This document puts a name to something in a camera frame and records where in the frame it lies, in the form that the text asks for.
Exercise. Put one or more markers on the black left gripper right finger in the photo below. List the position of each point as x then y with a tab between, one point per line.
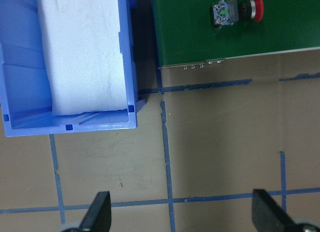
268	216

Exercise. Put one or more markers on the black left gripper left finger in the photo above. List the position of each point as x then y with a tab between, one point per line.
99	215

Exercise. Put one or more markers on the red push button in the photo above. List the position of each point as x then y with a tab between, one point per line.
227	13

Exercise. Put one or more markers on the blue bin left side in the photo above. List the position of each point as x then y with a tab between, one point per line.
25	94

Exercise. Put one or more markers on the white foam pad left bin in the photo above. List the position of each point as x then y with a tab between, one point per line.
83	61

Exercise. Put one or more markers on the green conveyor belt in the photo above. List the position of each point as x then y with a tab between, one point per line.
185	35

